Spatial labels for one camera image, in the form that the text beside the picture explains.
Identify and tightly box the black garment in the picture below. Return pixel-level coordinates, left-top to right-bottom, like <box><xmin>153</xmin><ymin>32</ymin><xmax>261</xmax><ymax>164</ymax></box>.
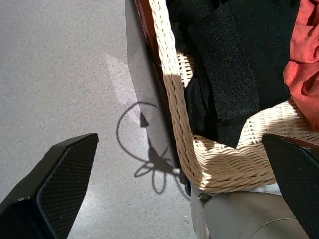
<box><xmin>165</xmin><ymin>0</ymin><xmax>302</xmax><ymax>149</ymax></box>

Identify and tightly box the pale woven laundry basket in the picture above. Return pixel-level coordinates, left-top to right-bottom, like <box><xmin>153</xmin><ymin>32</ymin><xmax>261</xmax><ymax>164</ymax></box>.
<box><xmin>148</xmin><ymin>0</ymin><xmax>319</xmax><ymax>194</ymax></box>

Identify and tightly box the silver robot leg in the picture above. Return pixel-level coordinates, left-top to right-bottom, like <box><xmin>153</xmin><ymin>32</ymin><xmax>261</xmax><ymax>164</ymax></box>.
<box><xmin>190</xmin><ymin>184</ymin><xmax>310</xmax><ymax>239</ymax></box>

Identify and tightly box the red garment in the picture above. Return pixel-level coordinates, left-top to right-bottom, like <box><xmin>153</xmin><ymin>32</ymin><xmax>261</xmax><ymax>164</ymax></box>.
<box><xmin>283</xmin><ymin>0</ymin><xmax>319</xmax><ymax>132</ymax></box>

